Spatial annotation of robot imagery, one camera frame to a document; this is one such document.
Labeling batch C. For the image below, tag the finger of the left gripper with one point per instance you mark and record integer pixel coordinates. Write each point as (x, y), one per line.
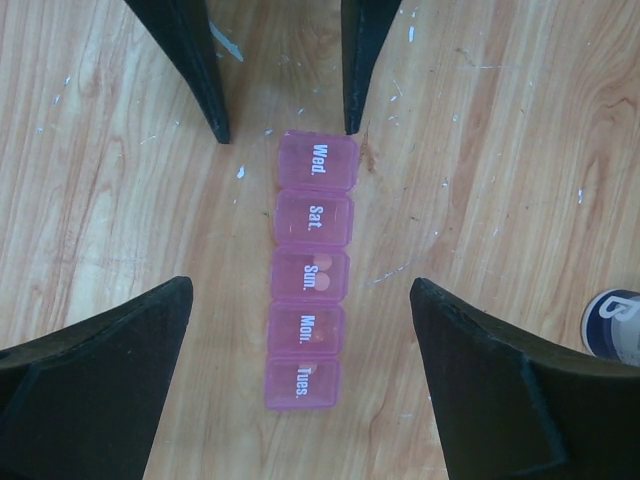
(181, 29)
(364, 27)

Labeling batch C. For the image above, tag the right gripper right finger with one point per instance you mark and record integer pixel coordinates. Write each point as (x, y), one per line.
(511, 405)

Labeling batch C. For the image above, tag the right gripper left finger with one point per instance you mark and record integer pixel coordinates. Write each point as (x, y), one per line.
(85, 401)

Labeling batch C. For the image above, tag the white cap pill bottle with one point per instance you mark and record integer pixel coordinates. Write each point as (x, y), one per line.
(610, 326)

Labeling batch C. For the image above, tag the pink weekly pill organizer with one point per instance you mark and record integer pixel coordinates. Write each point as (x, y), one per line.
(313, 225)

